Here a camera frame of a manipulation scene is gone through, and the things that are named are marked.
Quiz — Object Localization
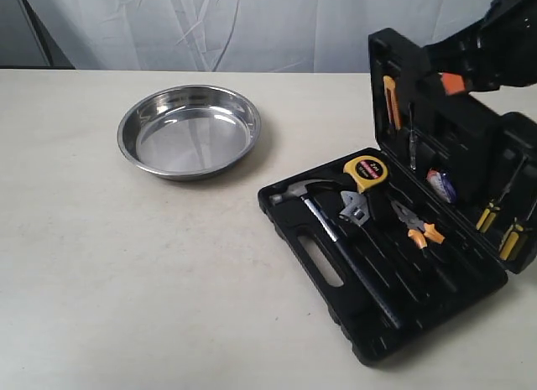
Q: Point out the roll of electrical tape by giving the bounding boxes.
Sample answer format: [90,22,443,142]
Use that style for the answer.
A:
[426,169,457,204]

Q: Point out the yellow black screwdriver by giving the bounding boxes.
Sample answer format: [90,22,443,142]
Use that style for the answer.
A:
[476,154,529,233]
[498,184,537,259]

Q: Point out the dark grey panel with frame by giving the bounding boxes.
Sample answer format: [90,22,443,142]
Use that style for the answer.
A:
[1,0,74,70]

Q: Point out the adjustable wrench with black handle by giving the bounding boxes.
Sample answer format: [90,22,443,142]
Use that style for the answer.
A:
[339,190,430,304]

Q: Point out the round stainless steel bowl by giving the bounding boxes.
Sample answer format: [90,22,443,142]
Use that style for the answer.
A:
[117,85,263,181]

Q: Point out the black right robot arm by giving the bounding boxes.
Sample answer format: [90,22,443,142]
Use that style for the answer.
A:
[423,0,536,96]

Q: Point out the pliers with orange handles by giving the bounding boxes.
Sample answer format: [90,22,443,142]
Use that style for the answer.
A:
[389,199,458,293]

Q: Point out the black tool case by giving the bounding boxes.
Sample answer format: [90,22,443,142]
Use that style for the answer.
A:
[258,29,536,366]

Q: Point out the yellow black tape measure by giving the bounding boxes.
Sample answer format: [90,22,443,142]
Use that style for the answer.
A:
[343,155,388,194]

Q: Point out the yellow black screwdriver lower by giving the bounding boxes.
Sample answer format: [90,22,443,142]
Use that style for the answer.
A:
[498,184,537,259]

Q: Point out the white backdrop curtain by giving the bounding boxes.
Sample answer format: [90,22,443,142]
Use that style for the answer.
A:
[27,0,492,73]

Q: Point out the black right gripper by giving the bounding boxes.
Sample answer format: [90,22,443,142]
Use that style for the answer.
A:
[423,24,501,95]

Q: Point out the yellow utility knife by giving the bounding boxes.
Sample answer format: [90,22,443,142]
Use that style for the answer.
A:
[383,75,402,131]

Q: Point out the yellow black screwdriver upper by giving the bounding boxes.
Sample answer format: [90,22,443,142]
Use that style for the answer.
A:
[476,154,529,233]

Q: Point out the claw hammer with black handle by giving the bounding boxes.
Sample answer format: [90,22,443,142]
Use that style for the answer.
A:
[269,179,404,330]

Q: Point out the slim metal tester screwdriver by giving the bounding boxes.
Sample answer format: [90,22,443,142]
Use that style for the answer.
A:
[408,101,417,172]

